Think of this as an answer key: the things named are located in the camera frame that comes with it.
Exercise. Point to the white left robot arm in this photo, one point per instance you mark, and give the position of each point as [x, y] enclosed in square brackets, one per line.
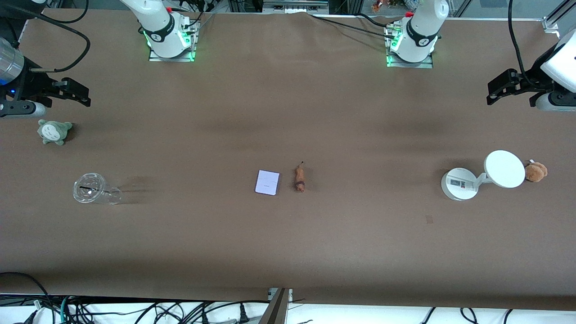
[420, 31]

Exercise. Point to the clear plastic cup with lid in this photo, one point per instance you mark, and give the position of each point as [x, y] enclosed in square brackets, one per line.
[90, 196]

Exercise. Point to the grey totoro plush toy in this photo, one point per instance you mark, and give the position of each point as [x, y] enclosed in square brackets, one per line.
[54, 132]

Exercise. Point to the brown table cover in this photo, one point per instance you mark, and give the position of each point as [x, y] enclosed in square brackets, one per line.
[288, 112]

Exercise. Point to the grey metal rail device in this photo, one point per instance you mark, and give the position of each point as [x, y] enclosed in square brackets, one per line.
[294, 5]

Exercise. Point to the brown lion statue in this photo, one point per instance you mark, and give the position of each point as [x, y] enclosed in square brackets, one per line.
[299, 182]

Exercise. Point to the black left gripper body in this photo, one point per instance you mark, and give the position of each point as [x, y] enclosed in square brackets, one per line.
[532, 82]

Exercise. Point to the brown bear plush toy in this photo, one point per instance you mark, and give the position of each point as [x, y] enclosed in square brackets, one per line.
[536, 172]

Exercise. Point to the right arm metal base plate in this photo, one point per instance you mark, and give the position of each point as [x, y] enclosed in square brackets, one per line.
[157, 59]

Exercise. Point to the black straw in cup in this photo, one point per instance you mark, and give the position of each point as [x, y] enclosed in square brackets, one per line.
[87, 187]

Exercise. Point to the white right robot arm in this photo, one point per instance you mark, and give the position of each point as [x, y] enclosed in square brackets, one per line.
[162, 27]

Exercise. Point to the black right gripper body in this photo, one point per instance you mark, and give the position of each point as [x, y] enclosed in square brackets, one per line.
[32, 84]

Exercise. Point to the aluminium frame profile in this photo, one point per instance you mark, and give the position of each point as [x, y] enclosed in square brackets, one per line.
[555, 20]

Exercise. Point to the small colourful figurines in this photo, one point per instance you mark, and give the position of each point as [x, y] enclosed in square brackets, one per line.
[382, 5]

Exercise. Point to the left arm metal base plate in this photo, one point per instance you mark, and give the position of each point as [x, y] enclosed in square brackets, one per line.
[423, 65]

